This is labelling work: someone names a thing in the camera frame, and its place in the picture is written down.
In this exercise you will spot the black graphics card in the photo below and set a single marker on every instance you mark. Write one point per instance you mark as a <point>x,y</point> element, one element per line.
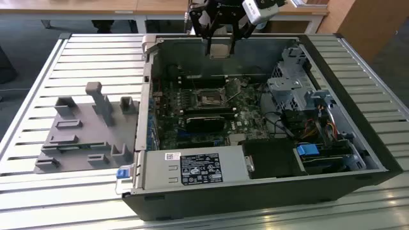
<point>204,124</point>

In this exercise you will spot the wooden cabinet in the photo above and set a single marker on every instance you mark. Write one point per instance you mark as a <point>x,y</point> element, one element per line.
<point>367,24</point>

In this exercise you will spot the green RAM stick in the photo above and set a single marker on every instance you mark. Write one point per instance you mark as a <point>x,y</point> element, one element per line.
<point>68,148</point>

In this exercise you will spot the silver heatsink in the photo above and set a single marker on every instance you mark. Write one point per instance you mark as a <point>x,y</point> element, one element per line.
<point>238,139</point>

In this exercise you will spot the grey parts rack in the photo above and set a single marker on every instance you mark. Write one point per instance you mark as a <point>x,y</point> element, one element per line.
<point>90,134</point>

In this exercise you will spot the blue expansion slot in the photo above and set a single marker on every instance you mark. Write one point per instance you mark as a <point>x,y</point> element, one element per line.
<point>183,131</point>

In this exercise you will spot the green motherboard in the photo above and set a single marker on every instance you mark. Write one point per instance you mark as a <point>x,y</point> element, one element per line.
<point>252,119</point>

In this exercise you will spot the blue case latch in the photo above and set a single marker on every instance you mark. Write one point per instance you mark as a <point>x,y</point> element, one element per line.
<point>123,173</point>

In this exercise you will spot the silver power supply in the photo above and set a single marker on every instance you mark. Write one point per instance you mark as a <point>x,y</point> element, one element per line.
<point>160,172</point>

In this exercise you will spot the CPU socket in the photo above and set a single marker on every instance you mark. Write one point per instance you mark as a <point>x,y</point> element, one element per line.
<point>211,97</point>

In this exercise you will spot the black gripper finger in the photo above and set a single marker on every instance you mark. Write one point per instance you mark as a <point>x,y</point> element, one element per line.
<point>198,24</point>
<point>246,28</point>

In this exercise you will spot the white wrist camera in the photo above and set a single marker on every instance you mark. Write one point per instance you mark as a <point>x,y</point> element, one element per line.
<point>256,12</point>

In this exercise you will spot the silver CPU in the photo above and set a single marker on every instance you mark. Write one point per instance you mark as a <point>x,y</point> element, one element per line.
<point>220,50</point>

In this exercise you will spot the black PC case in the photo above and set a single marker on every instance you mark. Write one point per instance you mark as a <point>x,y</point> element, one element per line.
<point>224,203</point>

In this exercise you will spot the blue disk carrier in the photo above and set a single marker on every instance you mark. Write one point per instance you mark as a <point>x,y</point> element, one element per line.
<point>307,151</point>

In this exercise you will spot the wooden desk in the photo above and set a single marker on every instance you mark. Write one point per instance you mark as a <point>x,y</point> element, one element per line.
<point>80,6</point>

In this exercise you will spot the silver metal drive cage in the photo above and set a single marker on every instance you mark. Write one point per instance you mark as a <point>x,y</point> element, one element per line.
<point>283,83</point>

